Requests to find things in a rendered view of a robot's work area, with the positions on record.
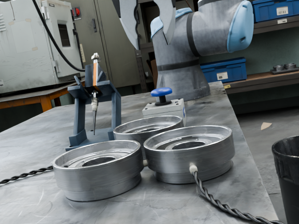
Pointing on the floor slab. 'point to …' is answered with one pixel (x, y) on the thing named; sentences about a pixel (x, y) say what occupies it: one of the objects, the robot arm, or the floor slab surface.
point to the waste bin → (288, 175)
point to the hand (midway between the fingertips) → (151, 38)
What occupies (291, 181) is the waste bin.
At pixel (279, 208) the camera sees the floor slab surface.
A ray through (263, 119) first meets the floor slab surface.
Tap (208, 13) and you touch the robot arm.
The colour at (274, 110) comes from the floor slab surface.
